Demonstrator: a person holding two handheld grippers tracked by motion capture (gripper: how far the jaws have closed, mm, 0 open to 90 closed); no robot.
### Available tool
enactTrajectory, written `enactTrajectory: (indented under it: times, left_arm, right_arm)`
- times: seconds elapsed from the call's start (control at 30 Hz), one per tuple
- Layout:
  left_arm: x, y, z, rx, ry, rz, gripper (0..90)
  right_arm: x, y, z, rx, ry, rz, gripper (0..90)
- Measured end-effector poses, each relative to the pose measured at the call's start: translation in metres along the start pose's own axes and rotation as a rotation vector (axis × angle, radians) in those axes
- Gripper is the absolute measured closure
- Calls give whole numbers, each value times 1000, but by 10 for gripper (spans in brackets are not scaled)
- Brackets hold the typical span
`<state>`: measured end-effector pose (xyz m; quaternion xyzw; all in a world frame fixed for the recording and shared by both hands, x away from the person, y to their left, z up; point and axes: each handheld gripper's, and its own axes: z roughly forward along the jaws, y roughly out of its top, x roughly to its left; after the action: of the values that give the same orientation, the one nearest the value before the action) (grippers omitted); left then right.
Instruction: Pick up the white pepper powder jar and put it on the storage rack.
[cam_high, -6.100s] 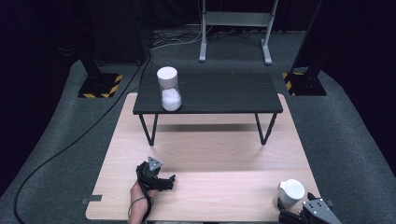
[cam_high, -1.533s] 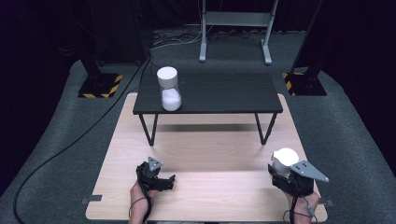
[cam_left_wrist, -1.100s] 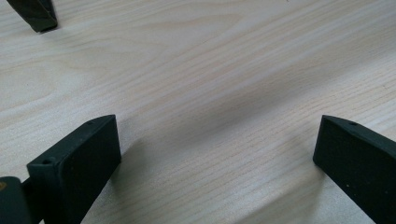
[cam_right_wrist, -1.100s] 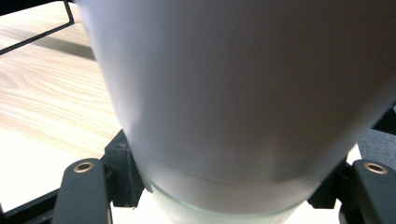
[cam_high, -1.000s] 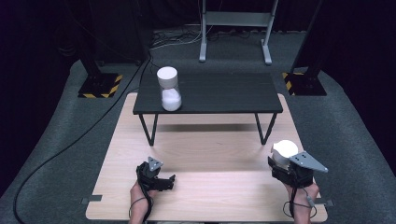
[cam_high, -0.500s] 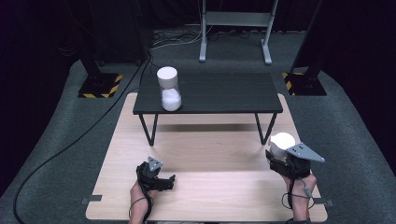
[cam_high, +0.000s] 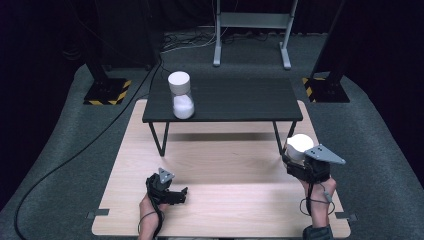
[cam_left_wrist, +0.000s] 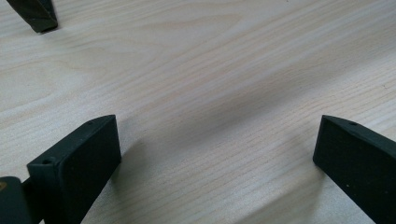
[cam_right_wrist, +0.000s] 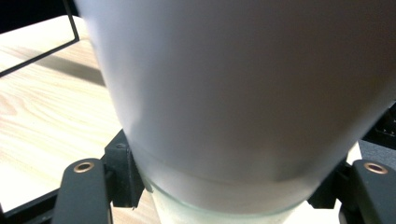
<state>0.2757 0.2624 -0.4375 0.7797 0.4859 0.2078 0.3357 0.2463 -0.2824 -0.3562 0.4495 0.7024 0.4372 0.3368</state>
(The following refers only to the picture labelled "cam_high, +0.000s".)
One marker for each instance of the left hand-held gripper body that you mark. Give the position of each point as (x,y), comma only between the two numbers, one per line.
(160,191)

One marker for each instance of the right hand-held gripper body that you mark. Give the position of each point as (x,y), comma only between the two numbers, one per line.
(323,155)

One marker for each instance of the white pitcher with lid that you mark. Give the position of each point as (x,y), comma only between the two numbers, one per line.
(298,145)

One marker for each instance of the small black shelf table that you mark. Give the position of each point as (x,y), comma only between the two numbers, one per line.
(233,100)

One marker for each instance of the clear jar with white lid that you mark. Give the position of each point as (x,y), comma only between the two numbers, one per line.
(180,86)

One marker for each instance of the person's left hand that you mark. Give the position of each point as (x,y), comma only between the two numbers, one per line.
(146,208)

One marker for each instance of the person's right hand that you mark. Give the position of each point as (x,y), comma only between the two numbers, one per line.
(320,195)

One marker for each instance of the black stand with striped base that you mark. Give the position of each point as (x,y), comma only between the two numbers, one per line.
(106,91)
(328,90)

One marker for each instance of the grey metal stand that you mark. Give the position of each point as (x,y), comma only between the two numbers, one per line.
(255,20)

